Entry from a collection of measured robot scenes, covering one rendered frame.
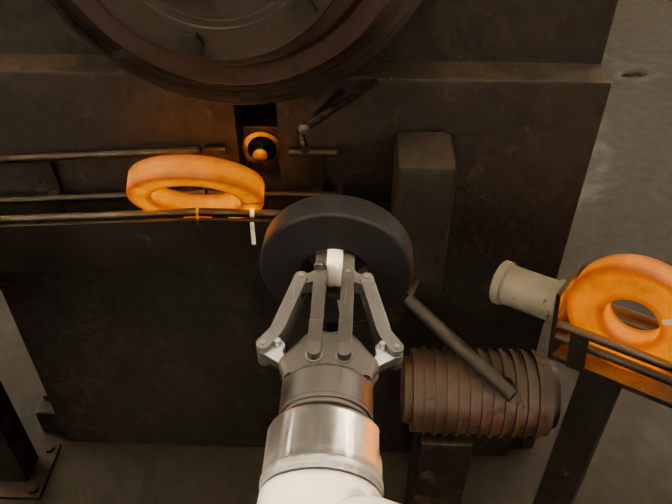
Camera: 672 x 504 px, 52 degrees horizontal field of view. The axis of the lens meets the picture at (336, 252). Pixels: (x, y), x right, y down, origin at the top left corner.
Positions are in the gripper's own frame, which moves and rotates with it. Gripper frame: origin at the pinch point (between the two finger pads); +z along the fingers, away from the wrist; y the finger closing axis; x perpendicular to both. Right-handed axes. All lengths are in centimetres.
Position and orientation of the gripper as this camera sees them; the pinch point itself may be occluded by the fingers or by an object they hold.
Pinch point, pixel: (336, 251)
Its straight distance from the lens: 68.2
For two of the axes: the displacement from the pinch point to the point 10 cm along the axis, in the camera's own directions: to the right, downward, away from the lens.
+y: 10.0, 0.3, -0.3
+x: 0.0, -7.3, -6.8
